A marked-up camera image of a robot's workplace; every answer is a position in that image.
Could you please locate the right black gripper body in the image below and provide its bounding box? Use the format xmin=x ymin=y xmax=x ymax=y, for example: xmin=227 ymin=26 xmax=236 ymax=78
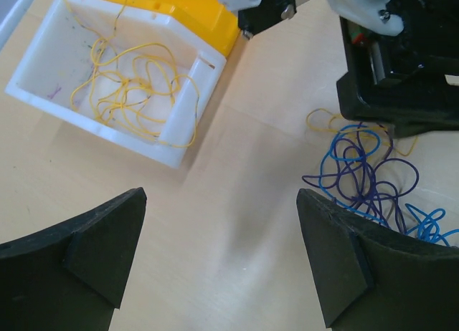
xmin=336 ymin=0 xmax=458 ymax=138

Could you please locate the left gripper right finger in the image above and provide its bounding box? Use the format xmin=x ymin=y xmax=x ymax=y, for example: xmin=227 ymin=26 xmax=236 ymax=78
xmin=296 ymin=189 xmax=458 ymax=330

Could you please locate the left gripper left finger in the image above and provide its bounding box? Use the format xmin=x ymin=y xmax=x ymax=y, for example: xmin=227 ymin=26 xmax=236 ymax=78
xmin=1 ymin=188 xmax=147 ymax=330

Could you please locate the small yellow wire piece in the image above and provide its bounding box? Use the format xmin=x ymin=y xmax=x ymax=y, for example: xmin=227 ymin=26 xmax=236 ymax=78
xmin=305 ymin=107 xmax=419 ymax=157

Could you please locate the blue wire bundle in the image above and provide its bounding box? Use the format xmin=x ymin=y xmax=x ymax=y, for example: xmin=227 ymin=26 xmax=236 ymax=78
xmin=301 ymin=121 xmax=459 ymax=248

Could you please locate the yellow wire bundle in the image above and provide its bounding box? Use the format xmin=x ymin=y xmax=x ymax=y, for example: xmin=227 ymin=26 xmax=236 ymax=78
xmin=59 ymin=0 xmax=202 ymax=148

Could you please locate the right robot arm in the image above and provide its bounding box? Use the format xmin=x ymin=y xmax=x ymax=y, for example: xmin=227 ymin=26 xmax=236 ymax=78
xmin=218 ymin=0 xmax=458 ymax=138

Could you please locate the yellow plastic bin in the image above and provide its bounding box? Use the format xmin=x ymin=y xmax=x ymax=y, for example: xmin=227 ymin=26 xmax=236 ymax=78
xmin=62 ymin=0 xmax=240 ymax=58

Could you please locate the white plastic bin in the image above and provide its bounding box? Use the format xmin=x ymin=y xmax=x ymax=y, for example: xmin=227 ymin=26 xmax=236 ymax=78
xmin=6 ymin=0 xmax=227 ymax=168

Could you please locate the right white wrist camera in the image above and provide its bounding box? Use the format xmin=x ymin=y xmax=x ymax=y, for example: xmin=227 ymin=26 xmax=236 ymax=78
xmin=327 ymin=0 xmax=404 ymax=37

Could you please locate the aluminium back rail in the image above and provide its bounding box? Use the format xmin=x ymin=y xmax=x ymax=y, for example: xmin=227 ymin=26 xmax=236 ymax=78
xmin=0 ymin=0 xmax=34 ymax=49

